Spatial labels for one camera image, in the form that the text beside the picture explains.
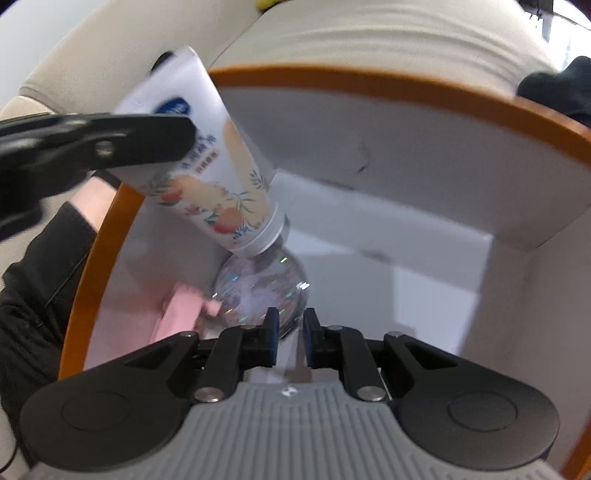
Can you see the person left leg black sock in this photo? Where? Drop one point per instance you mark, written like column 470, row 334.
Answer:
column 38, row 295

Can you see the person right leg black sock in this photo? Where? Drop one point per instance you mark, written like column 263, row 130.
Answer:
column 567, row 92

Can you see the yellow cushion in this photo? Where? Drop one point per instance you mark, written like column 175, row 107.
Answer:
column 264, row 5

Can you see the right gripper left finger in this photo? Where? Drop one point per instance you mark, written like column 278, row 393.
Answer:
column 224, row 360

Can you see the white hand cream tube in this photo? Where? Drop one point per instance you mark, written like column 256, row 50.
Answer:
column 217, row 185

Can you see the person leg black sock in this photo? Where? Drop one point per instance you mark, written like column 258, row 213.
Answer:
column 38, row 295
column 567, row 92

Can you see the clear glitter ball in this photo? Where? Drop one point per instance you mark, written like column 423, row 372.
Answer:
column 248, row 288

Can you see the beige fabric sofa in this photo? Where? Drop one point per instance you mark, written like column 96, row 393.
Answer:
column 489, row 45

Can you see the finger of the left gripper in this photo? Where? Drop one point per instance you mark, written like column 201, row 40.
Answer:
column 76, row 143

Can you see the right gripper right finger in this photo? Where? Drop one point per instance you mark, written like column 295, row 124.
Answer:
column 346, row 351

